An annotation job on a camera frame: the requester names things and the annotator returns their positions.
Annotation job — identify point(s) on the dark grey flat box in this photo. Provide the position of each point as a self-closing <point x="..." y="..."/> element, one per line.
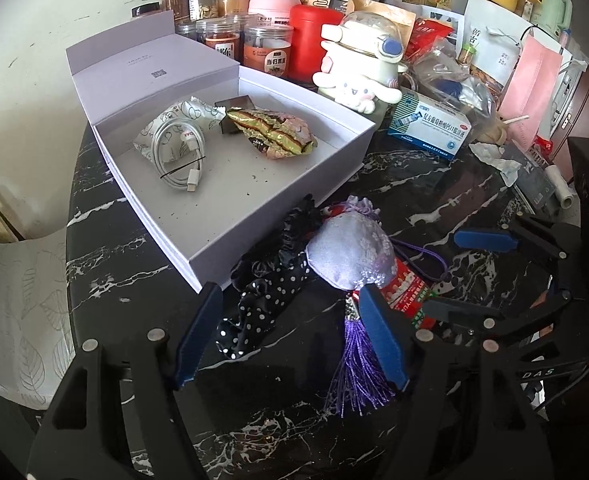
<point x="537" y="185"/>

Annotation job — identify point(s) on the small clear jar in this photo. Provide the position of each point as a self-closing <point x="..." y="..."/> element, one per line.
<point x="187" y="29"/>

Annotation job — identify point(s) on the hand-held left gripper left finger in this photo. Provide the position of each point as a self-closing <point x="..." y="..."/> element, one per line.
<point x="197" y="335"/>

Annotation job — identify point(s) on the white cartoon print snack packet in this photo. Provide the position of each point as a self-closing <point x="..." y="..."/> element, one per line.
<point x="174" y="110"/>

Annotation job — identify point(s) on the pink paper bag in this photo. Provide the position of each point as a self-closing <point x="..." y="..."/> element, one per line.
<point x="529" y="85"/>

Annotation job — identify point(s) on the red snack bag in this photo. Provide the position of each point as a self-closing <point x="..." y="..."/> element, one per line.
<point x="427" y="35"/>

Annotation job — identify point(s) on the pink canister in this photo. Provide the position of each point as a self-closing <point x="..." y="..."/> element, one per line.
<point x="269" y="5"/>

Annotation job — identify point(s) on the black lidded jar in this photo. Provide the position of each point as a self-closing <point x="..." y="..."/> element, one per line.
<point x="144" y="9"/>

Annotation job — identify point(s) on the black polka dot scrunchie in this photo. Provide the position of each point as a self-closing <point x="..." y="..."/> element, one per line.
<point x="264" y="300"/>

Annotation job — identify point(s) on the leaf patterned chair cover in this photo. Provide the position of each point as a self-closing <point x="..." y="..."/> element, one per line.
<point x="24" y="310"/>

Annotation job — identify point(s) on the lavender gift box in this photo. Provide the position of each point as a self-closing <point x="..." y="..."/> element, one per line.
<point x="254" y="200"/>

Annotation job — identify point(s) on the light green kettle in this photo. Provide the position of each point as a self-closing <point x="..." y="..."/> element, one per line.
<point x="549" y="7"/>

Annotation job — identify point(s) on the crumpled white tissue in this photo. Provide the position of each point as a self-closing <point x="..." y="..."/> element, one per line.
<point x="499" y="162"/>

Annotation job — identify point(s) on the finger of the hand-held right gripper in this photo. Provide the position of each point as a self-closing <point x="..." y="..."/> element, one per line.
<point x="474" y="317"/>
<point x="484" y="240"/>

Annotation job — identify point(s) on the white plastic wrap roll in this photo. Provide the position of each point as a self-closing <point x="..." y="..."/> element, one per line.
<point x="559" y="185"/>

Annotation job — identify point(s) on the clear plastic bag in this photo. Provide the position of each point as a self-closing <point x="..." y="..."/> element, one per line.
<point x="454" y="85"/>

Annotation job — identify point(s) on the blue white medicine box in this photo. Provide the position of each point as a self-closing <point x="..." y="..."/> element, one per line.
<point x="427" y="125"/>

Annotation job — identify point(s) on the clear jar with orange label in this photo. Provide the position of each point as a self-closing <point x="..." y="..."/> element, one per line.
<point x="269" y="55"/>

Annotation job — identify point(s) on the small red packet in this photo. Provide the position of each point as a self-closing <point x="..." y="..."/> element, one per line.
<point x="542" y="147"/>

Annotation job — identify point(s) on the kraft paper pouch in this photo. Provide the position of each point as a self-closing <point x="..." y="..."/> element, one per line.
<point x="394" y="12"/>

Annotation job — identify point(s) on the white cartoon dog cup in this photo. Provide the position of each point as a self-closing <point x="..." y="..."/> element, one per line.
<point x="359" y="70"/>

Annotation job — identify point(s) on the purple tasselled sachet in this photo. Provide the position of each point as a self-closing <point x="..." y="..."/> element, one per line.
<point x="352" y="250"/>

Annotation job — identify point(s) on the gold green snack packet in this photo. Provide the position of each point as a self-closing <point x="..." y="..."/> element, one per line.
<point x="274" y="132"/>

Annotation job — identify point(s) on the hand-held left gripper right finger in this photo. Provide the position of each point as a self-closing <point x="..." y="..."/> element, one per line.
<point x="384" y="340"/>

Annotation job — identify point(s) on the clear jar with red contents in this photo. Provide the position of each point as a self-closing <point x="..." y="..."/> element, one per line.
<point x="222" y="40"/>

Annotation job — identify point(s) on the small green capped bottle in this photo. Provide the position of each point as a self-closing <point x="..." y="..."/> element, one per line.
<point x="467" y="55"/>

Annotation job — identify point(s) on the small dark box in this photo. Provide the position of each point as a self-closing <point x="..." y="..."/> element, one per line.
<point x="234" y="105"/>

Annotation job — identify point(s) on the jar of nuts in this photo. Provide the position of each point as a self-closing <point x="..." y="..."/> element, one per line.
<point x="203" y="2"/>

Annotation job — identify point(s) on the red canister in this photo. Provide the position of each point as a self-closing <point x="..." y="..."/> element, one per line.
<point x="309" y="40"/>

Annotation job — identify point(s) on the white paper bag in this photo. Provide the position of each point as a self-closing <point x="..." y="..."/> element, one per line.
<point x="489" y="42"/>

